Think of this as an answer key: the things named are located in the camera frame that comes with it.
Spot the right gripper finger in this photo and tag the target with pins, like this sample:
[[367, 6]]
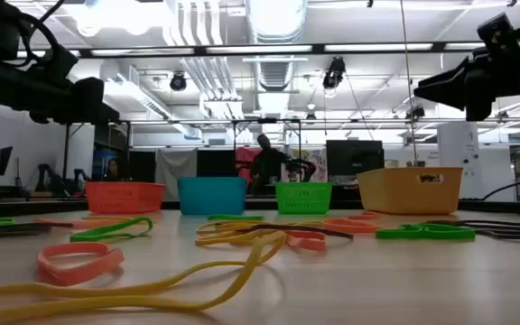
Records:
[[449, 88]]

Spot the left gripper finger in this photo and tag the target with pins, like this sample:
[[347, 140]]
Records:
[[90, 106]]

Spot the orange rubber band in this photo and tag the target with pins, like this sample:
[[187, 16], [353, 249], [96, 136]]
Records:
[[75, 224], [75, 274], [307, 244], [348, 225]]

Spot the black rubber band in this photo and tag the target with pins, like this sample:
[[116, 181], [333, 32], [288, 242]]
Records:
[[12, 229], [318, 231], [508, 235], [513, 224]]

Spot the long yellow rubber band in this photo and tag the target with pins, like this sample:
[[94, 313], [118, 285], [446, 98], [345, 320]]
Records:
[[61, 307]]

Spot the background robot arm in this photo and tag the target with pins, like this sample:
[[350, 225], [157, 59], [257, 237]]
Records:
[[45, 173]]

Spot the thin vertical pole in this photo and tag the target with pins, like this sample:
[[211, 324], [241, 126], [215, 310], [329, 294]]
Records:
[[408, 90]]

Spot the blue container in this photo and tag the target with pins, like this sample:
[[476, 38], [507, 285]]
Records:
[[102, 162]]

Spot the white cabinet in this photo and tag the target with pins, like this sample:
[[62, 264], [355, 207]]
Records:
[[458, 153]]

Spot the person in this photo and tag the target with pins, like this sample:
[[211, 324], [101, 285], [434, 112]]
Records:
[[266, 164], [113, 169]]

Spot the small black monitor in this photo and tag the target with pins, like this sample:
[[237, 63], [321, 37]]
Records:
[[0, 161]]

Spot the black hanging spotlight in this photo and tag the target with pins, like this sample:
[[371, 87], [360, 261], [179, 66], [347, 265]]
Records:
[[178, 82], [334, 72]]

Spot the orange plastic basket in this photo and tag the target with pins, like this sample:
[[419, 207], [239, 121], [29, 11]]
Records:
[[124, 197]]

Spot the grey cloth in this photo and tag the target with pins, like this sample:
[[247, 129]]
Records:
[[174, 167]]

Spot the yellow plastic bin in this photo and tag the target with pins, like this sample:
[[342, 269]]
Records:
[[400, 194]]

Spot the floral cloth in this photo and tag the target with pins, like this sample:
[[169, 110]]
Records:
[[318, 158]]

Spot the blue plastic bin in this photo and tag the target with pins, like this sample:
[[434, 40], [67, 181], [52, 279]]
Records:
[[211, 196]]

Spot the red cloth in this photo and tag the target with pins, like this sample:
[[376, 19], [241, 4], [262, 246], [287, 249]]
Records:
[[244, 158]]

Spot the green plastic basket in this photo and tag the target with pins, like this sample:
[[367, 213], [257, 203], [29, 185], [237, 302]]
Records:
[[303, 198]]

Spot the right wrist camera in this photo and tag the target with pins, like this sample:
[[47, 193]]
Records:
[[494, 31]]

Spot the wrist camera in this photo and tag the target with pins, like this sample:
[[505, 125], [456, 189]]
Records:
[[494, 31], [61, 63]]

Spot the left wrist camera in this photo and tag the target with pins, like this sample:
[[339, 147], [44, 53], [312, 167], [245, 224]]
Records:
[[61, 63]]

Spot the black aluminium table frame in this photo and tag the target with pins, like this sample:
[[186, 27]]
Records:
[[260, 204]]

